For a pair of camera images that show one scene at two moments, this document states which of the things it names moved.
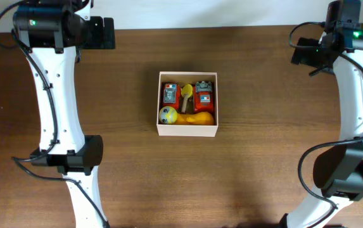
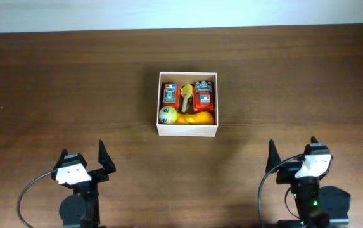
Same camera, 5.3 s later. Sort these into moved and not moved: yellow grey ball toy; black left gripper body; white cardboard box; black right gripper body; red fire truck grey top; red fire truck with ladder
Moved: black right gripper body; black left gripper body
Not moved: yellow grey ball toy; red fire truck with ladder; red fire truck grey top; white cardboard box
